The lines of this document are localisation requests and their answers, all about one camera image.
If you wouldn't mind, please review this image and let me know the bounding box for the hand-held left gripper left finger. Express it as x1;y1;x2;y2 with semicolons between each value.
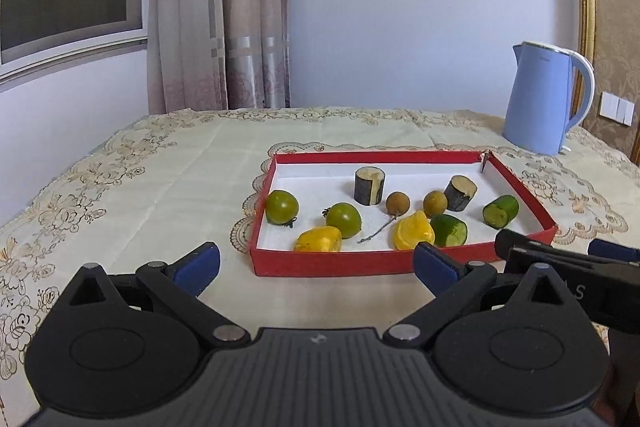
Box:
65;243;251;349

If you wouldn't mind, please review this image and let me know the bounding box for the green tomato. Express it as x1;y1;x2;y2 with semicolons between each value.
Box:
265;190;301;228
322;202;363;239

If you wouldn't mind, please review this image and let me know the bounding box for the green cucumber piece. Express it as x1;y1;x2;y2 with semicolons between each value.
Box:
482;195;520;229
430;214;469;249

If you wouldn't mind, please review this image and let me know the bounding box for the blue electric kettle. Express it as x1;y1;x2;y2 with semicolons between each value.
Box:
501;41;596;156

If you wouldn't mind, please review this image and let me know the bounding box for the red cardboard box tray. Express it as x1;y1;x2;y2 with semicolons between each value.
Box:
249;150;557;279

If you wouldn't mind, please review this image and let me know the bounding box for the cream embroidered tablecloth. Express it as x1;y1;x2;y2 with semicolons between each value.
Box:
0;107;640;408

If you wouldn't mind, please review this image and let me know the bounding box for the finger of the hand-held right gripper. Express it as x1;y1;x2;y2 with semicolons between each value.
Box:
494;229;555;261
587;239;640;262

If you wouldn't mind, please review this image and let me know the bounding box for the brown longan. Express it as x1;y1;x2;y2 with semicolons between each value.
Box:
423;190;449;219
357;191;412;244

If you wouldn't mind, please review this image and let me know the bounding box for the pink patterned curtain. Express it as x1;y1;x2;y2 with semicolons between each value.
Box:
146;0;292;115

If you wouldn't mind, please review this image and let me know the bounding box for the dark eggplant piece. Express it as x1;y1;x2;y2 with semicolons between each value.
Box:
443;175;478;212
354;166;386;206

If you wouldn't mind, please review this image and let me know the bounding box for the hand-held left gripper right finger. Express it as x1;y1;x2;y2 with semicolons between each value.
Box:
384;243;581;349

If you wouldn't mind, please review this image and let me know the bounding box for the white wall switch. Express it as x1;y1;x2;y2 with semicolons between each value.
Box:
599;91;635;126

